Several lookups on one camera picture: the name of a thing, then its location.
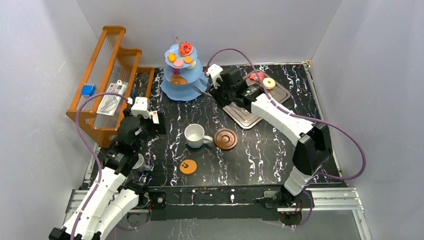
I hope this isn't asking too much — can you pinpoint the brown wooden saucer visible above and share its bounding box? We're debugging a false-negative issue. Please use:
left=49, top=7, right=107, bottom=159
left=213, top=128, right=238, bottom=150

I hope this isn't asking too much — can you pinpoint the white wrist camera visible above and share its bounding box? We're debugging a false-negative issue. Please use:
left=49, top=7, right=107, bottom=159
left=206, top=64, right=224, bottom=89
left=130, top=96, right=152, bottom=119

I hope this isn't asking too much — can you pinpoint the orange round coaster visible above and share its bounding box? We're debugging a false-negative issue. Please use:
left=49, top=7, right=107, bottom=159
left=179, top=159, right=198, bottom=175

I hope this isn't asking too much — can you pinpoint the silver metal tray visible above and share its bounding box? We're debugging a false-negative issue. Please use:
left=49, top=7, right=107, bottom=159
left=222, top=80, right=291, bottom=130

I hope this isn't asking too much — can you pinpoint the orange wooden tiered rack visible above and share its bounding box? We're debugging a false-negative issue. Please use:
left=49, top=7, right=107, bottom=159
left=66, top=25, right=155, bottom=147

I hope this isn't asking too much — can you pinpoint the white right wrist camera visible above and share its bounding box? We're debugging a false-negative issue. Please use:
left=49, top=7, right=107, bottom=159
left=206, top=64, right=224, bottom=89

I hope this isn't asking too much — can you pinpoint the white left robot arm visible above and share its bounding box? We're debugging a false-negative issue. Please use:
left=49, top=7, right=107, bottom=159
left=48, top=111, right=166, bottom=240

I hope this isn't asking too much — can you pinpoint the clear ruler set package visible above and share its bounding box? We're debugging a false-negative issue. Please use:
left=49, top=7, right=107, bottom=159
left=96, top=79, right=128, bottom=116

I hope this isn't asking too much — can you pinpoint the cream white donut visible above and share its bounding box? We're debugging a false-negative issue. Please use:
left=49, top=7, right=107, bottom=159
left=262, top=77, right=276, bottom=90
left=186, top=61, right=197, bottom=70

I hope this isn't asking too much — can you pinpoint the magenta pink roll cake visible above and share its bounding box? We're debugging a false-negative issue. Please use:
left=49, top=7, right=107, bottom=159
left=172, top=68, right=181, bottom=75

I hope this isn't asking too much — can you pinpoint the pink round macaron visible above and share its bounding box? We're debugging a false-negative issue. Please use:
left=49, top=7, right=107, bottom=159
left=173, top=59, right=184, bottom=68

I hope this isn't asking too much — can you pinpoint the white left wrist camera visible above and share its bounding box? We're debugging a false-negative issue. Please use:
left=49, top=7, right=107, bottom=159
left=130, top=96, right=152, bottom=119

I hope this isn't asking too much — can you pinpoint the white ceramic mug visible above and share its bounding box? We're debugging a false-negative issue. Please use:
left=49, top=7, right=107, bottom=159
left=184, top=124, right=214, bottom=149

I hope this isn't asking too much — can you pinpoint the blue three-tier cake stand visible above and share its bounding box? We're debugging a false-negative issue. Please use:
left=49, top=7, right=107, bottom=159
left=160, top=37, right=208, bottom=102

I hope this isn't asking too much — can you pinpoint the round orange cookie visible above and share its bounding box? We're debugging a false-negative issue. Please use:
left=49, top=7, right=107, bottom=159
left=183, top=55, right=194, bottom=64

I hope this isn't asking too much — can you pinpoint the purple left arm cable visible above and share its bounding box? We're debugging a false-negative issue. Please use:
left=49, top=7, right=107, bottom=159
left=69, top=92, right=133, bottom=240

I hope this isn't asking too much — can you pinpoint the blue eraser block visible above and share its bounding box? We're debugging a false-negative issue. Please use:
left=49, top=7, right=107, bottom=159
left=80, top=84, right=96, bottom=97

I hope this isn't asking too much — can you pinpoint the brown croissant pastry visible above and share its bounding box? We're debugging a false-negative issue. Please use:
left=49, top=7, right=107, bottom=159
left=169, top=74, right=188, bottom=85

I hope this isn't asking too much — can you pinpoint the orange fish-shaped cookie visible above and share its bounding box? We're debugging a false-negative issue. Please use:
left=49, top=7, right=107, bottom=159
left=167, top=52, right=177, bottom=63

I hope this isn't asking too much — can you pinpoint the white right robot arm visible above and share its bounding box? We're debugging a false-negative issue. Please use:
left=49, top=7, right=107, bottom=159
left=205, top=64, right=333, bottom=207

